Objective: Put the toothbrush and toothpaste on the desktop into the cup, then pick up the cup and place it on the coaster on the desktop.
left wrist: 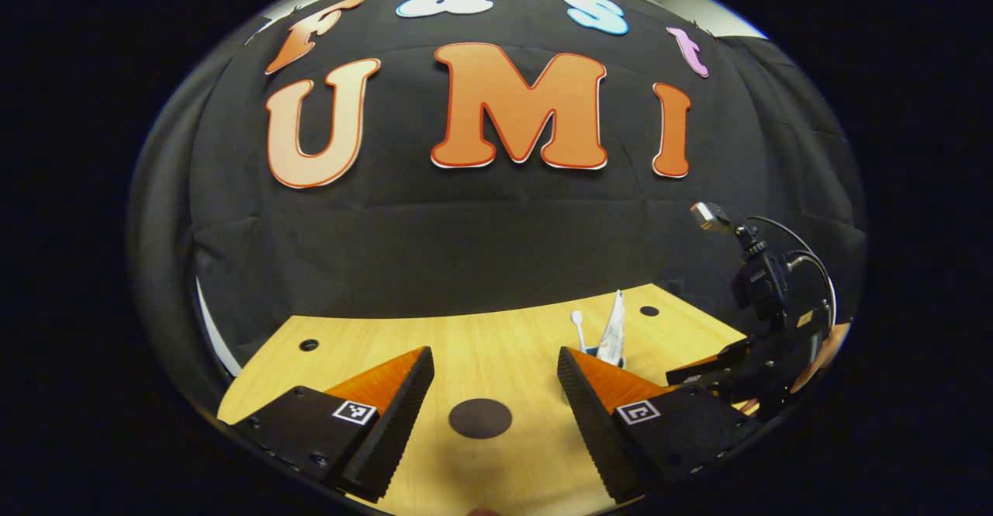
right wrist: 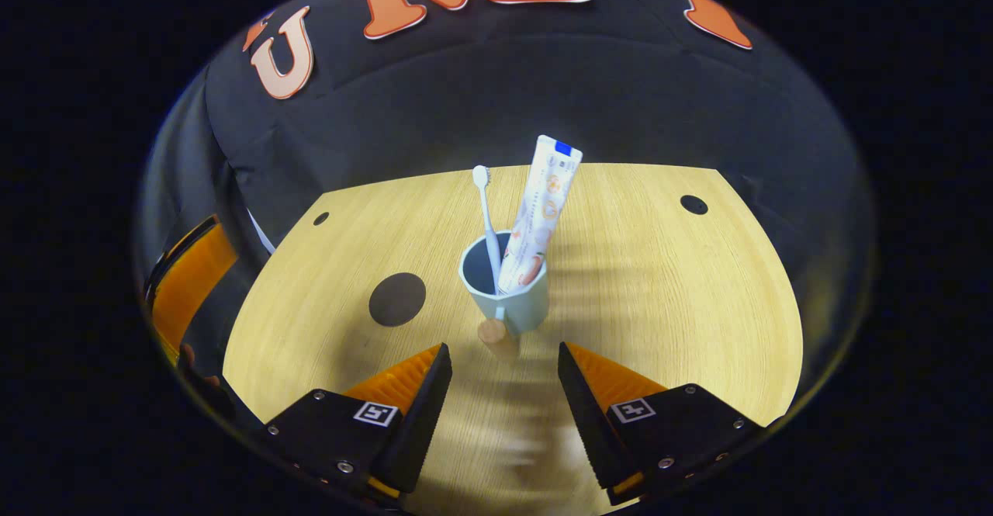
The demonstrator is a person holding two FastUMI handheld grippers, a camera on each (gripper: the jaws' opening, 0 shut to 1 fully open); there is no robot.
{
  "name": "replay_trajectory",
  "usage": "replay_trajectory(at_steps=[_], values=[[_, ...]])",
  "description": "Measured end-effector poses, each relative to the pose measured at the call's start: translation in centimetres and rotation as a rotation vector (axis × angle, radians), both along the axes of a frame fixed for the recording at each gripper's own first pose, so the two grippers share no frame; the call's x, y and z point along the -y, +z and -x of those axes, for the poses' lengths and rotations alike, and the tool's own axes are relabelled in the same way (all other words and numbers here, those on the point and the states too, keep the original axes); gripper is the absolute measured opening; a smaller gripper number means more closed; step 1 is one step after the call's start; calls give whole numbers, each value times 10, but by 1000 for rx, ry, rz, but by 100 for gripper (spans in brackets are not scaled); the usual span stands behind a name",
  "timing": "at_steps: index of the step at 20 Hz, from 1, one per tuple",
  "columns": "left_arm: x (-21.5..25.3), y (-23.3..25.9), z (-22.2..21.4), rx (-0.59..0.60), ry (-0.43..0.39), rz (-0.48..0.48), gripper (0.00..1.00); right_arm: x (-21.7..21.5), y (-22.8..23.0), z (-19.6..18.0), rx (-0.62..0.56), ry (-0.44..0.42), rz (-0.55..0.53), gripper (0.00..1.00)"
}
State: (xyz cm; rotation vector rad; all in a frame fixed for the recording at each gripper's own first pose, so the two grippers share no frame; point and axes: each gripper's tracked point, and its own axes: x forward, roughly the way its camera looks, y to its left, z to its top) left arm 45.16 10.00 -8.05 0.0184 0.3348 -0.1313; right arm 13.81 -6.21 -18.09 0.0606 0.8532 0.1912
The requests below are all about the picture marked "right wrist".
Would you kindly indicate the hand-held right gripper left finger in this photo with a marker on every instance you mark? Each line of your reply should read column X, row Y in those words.
column 423, row 415

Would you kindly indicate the white toothpaste tube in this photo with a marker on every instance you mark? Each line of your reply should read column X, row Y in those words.
column 543, row 206

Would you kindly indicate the white rod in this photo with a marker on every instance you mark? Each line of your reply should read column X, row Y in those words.
column 262, row 233

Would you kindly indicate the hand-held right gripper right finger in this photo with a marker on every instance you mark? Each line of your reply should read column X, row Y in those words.
column 589, row 423

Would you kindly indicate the white toothbrush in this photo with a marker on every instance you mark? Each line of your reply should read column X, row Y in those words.
column 487, row 221

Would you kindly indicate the dark round coaster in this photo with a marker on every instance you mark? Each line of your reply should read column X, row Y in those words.
column 397, row 299

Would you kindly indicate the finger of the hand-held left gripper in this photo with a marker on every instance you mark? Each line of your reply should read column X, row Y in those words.
column 190, row 283

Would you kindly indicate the black backdrop cloth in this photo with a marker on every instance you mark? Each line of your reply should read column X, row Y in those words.
column 504, row 89

